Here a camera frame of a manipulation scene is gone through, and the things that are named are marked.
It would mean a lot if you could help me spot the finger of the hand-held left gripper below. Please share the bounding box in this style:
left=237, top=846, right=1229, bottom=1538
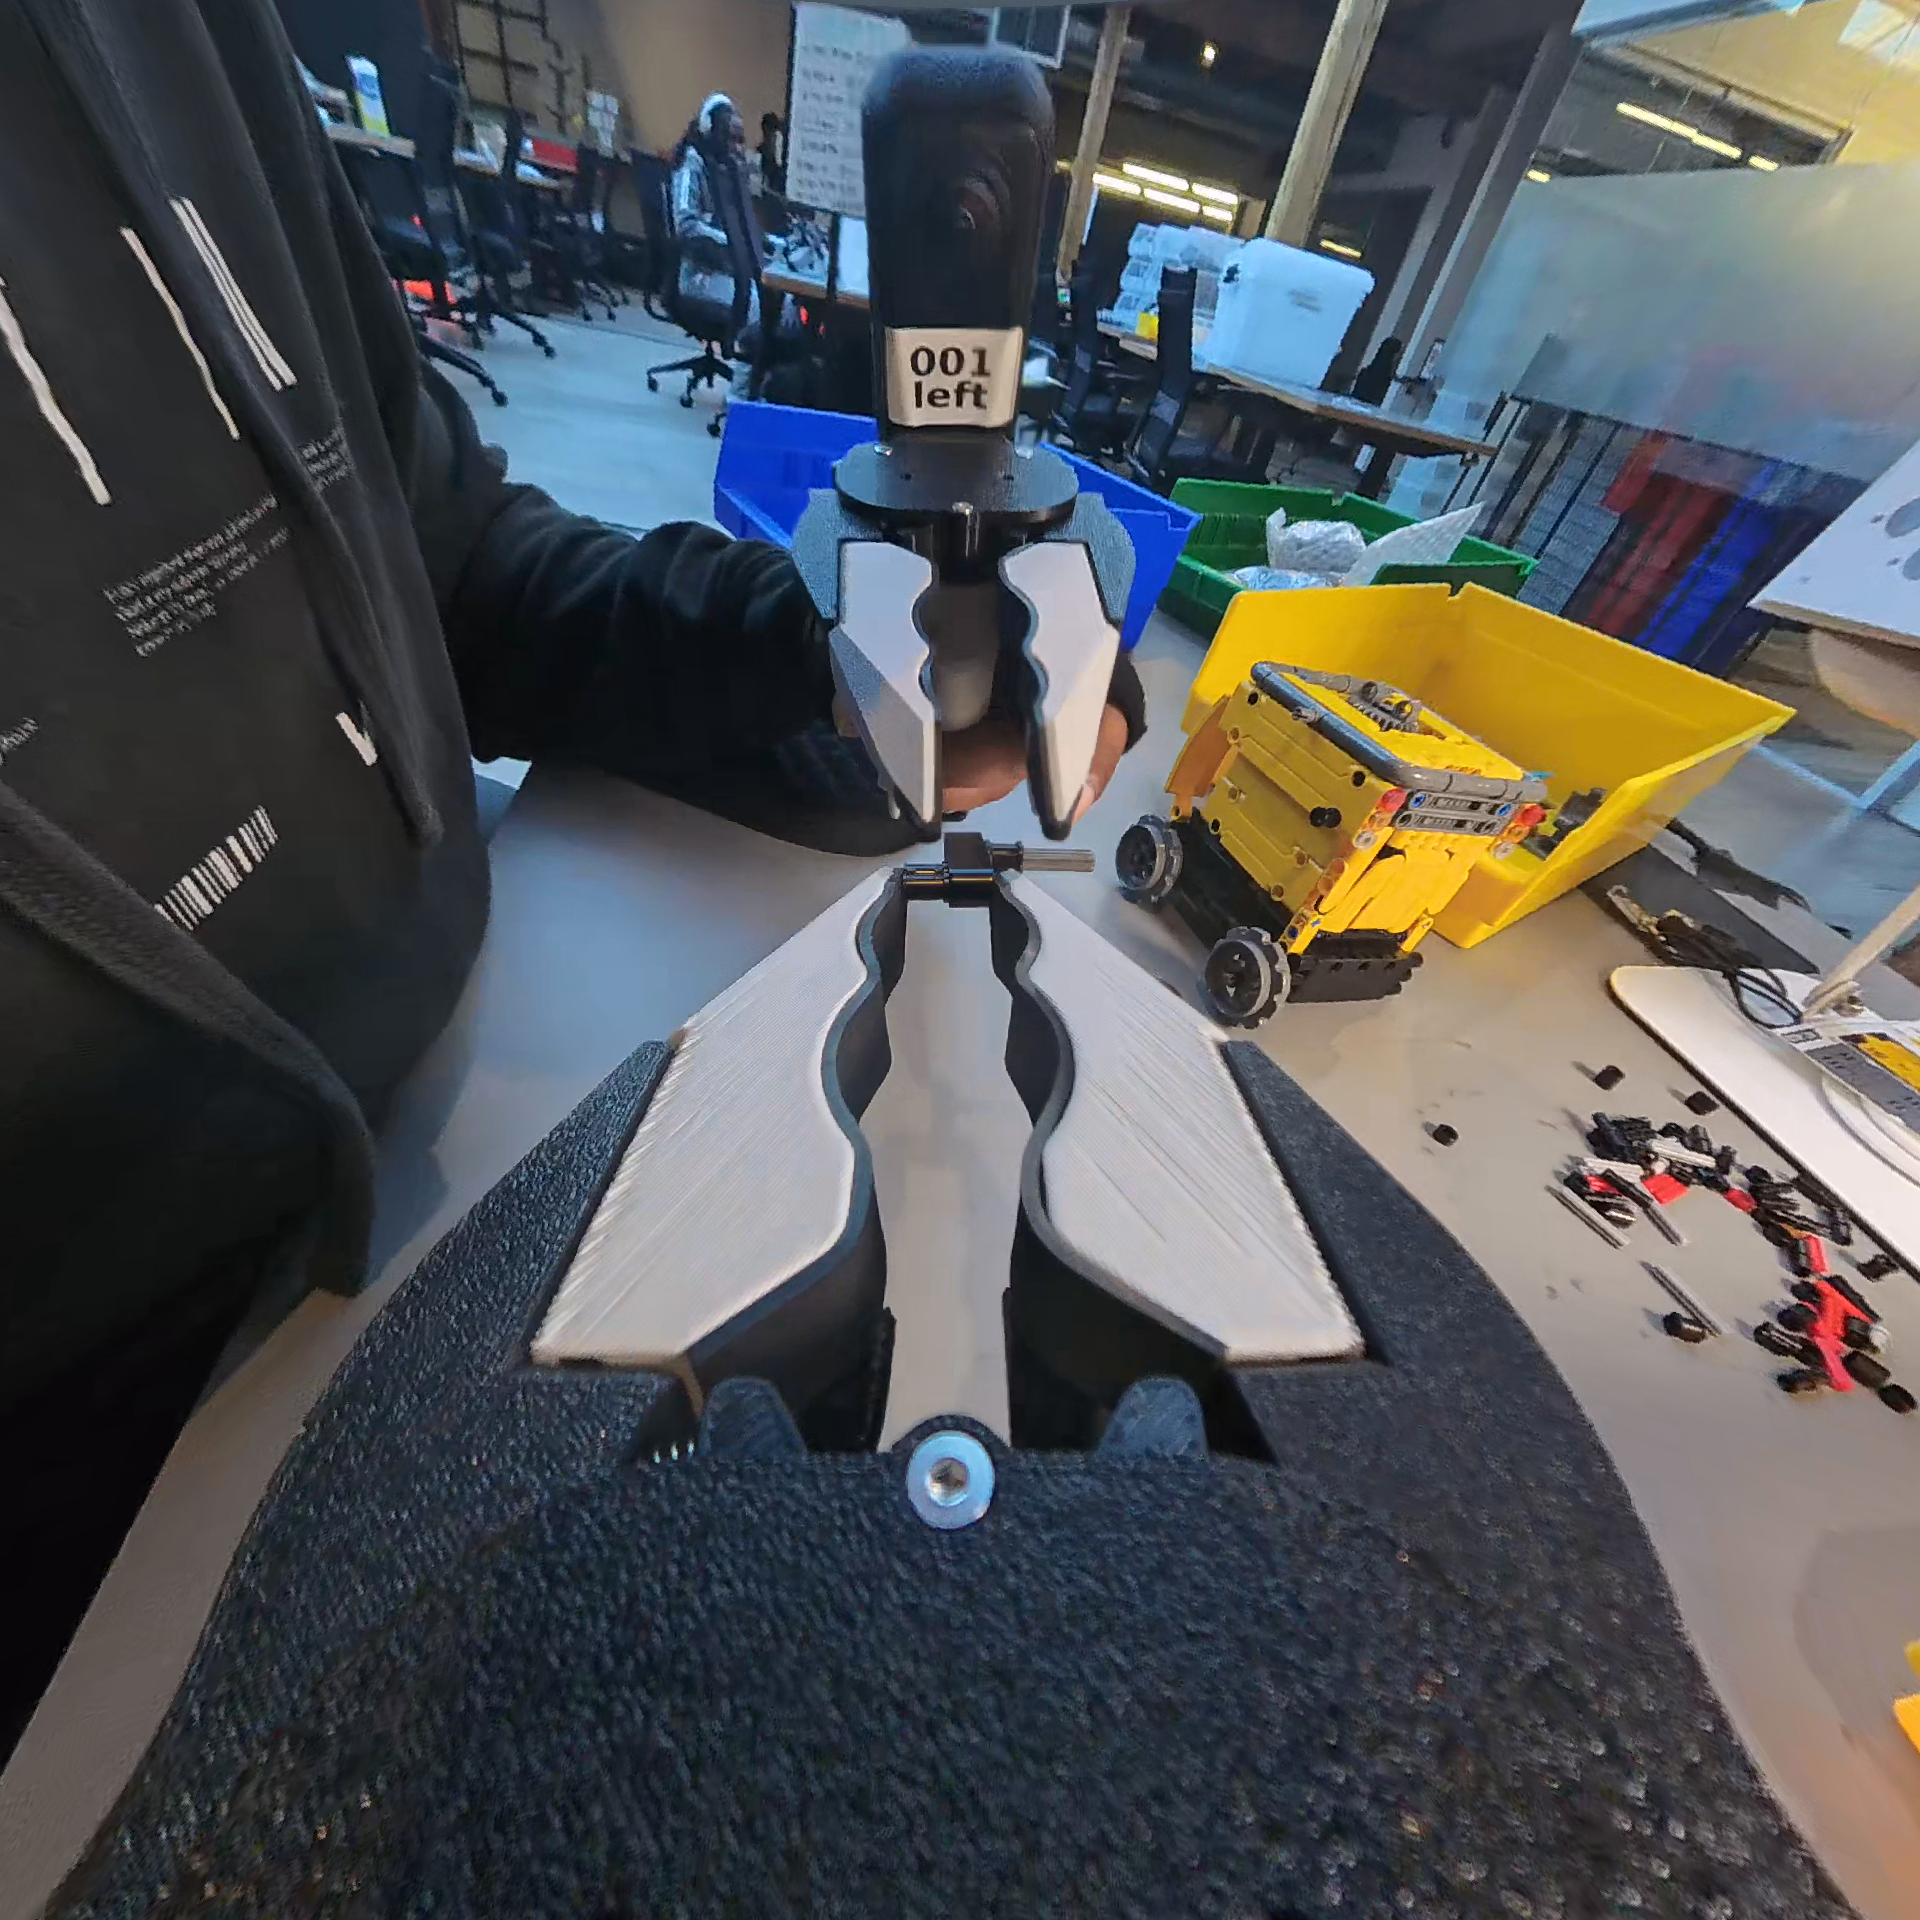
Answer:
left=826, top=535, right=941, bottom=830
left=1004, top=535, right=1121, bottom=846

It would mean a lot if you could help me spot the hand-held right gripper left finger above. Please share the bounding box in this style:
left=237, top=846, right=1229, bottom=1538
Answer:
left=535, top=870, right=908, bottom=1413

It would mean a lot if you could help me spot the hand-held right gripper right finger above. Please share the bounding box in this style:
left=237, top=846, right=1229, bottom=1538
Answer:
left=998, top=870, right=1370, bottom=1413

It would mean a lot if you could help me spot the thin black holed brick beam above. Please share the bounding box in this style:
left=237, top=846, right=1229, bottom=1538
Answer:
left=897, top=835, right=1099, bottom=904

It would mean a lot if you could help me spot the yellow toy brick vehicle model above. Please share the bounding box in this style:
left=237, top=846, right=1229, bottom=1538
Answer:
left=1117, top=661, right=1556, bottom=1028

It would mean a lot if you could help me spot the pile of black brick parts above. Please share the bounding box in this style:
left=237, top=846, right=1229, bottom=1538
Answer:
left=1546, top=1051, right=1920, bottom=1413

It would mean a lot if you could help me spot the building instruction booklet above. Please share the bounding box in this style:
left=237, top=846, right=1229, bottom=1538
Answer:
left=1751, top=446, right=1920, bottom=653

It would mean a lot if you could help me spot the grey desk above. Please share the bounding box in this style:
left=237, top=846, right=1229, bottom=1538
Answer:
left=0, top=691, right=1920, bottom=1920

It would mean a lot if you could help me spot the person's left hand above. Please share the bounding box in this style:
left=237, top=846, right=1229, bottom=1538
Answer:
left=931, top=646, right=1147, bottom=828

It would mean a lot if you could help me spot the white printed sign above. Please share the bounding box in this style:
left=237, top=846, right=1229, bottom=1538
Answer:
left=786, top=0, right=908, bottom=216

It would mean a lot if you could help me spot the green storage bin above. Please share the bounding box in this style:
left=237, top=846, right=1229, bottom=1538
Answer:
left=1165, top=476, right=1541, bottom=635

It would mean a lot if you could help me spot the blue storage bin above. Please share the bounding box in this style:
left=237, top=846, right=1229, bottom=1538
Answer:
left=710, top=400, right=1201, bottom=650

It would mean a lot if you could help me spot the white plastic bag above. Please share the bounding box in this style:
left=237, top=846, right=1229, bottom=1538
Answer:
left=1245, top=504, right=1481, bottom=592

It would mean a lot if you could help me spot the white plastic box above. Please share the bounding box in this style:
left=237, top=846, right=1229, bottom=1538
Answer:
left=1117, top=227, right=1378, bottom=394

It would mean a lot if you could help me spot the black office chair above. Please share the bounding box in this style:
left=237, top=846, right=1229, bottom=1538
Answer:
left=346, top=76, right=572, bottom=407

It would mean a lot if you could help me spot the white book stand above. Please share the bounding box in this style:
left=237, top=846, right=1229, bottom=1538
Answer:
left=1612, top=735, right=1920, bottom=1277

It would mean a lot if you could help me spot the rack of coloured bins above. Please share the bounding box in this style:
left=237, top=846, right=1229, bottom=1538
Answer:
left=1478, top=398, right=1876, bottom=683

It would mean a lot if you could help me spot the person in black hoodie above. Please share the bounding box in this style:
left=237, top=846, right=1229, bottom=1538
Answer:
left=0, top=0, right=506, bottom=1741

